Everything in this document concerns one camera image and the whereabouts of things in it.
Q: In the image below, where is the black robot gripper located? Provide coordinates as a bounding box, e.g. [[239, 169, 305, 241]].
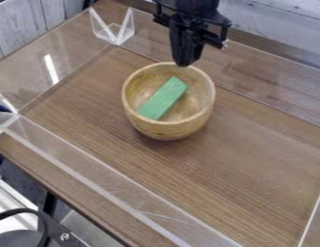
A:
[[153, 0, 231, 67]]

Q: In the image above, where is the brown wooden bowl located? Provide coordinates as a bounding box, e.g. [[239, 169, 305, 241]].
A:
[[122, 62, 215, 141]]

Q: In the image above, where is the green rectangular block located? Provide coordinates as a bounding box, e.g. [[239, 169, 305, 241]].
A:
[[138, 77, 189, 121]]

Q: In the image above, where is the blue object at edge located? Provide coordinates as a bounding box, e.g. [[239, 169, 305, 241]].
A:
[[0, 105, 11, 113]]

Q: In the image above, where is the black metal table leg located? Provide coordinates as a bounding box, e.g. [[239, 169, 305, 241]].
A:
[[43, 192, 56, 216]]

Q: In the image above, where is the clear acrylic corner bracket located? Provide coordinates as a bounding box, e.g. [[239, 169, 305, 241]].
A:
[[88, 8, 134, 45]]

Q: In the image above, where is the clear acrylic tray wall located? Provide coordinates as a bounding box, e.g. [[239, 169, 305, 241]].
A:
[[0, 2, 320, 247]]

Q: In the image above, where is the black cable loop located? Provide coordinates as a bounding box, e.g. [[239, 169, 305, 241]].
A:
[[0, 207, 51, 247]]

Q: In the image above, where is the grey metal bracket with screw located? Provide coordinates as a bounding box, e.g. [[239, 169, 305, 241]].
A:
[[36, 211, 88, 247]]

